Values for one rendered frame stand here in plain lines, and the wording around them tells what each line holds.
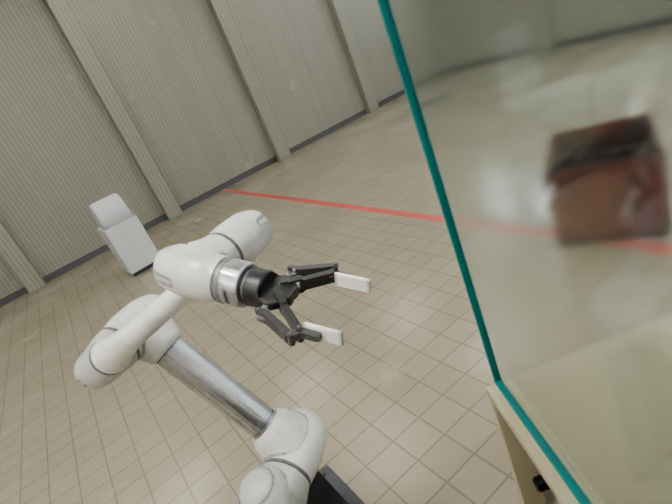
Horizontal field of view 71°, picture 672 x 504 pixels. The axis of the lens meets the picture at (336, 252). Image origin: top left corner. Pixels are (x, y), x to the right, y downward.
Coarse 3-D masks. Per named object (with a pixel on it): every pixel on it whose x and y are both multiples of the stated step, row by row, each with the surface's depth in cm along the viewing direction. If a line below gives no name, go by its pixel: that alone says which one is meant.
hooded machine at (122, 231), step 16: (96, 208) 672; (112, 208) 680; (128, 208) 692; (112, 224) 679; (128, 224) 688; (112, 240) 678; (128, 240) 691; (144, 240) 704; (128, 256) 693; (144, 256) 707; (128, 272) 710
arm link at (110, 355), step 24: (240, 216) 103; (264, 216) 108; (240, 240) 98; (264, 240) 104; (144, 312) 111; (168, 312) 111; (120, 336) 111; (144, 336) 111; (96, 360) 116; (120, 360) 115
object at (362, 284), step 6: (336, 276) 88; (342, 276) 87; (348, 276) 87; (354, 276) 87; (336, 282) 89; (342, 282) 88; (348, 282) 88; (354, 282) 87; (360, 282) 86; (366, 282) 86; (354, 288) 88; (360, 288) 87; (366, 288) 87
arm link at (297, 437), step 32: (128, 320) 131; (160, 352) 134; (192, 352) 139; (192, 384) 138; (224, 384) 140; (256, 416) 141; (288, 416) 144; (256, 448) 142; (288, 448) 139; (320, 448) 145
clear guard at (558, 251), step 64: (384, 0) 66; (448, 0) 45; (512, 0) 34; (576, 0) 28; (640, 0) 23; (448, 64) 52; (512, 64) 38; (576, 64) 30; (640, 64) 25; (448, 128) 61; (512, 128) 43; (576, 128) 33; (640, 128) 27; (448, 192) 73; (512, 192) 49; (576, 192) 36; (640, 192) 29; (512, 256) 56; (576, 256) 41; (640, 256) 32; (512, 320) 67; (576, 320) 46; (640, 320) 35; (512, 384) 83; (576, 384) 53; (640, 384) 39; (576, 448) 62; (640, 448) 43
